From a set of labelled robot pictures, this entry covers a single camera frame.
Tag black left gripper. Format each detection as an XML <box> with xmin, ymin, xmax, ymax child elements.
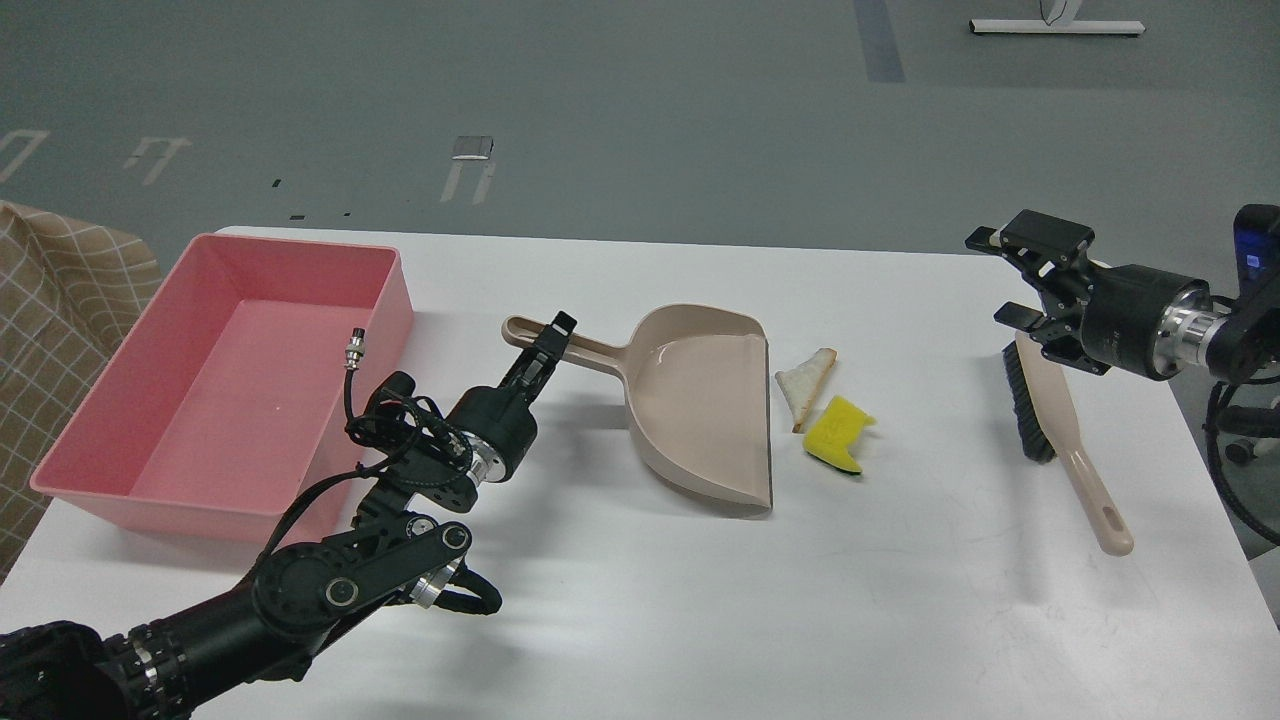
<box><xmin>445</xmin><ymin>311</ymin><xmax>577</xmax><ymax>483</ymax></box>

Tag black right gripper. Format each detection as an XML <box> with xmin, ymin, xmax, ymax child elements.
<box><xmin>965</xmin><ymin>209</ymin><xmax>1216</xmax><ymax>380</ymax></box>

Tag beige hand brush black bristles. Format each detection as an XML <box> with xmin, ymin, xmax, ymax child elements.
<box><xmin>1001</xmin><ymin>331</ymin><xmax>1135</xmax><ymax>557</ymax></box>

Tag beige plastic dustpan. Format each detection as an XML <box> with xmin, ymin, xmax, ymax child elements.
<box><xmin>561</xmin><ymin>304</ymin><xmax>774</xmax><ymax>511</ymax></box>

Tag white bread slice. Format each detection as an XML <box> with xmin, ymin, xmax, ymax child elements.
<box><xmin>773</xmin><ymin>347</ymin><xmax>838</xmax><ymax>434</ymax></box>

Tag yellow green sponge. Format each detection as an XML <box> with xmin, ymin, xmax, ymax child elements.
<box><xmin>801</xmin><ymin>395</ymin><xmax>878</xmax><ymax>477</ymax></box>

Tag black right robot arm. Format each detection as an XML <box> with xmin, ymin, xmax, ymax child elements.
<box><xmin>965</xmin><ymin>204</ymin><xmax>1277</xmax><ymax>556</ymax></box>

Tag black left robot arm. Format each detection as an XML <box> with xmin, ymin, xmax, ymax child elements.
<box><xmin>3</xmin><ymin>313</ymin><xmax>576</xmax><ymax>719</ymax></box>

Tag pink plastic bin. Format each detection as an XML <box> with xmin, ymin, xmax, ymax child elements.
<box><xmin>29</xmin><ymin>234</ymin><xmax>413</xmax><ymax>544</ymax></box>

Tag grey floor socket plate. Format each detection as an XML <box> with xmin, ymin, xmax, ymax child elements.
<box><xmin>451</xmin><ymin>135</ymin><xmax>495</xmax><ymax>161</ymax></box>

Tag white table leg base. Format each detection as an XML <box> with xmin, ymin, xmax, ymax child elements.
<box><xmin>968</xmin><ymin>1</ymin><xmax>1147</xmax><ymax>38</ymax></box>

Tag beige checkered cloth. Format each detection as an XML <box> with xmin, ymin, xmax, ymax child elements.
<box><xmin>1</xmin><ymin>201</ymin><xmax>163</xmax><ymax>574</ymax></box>

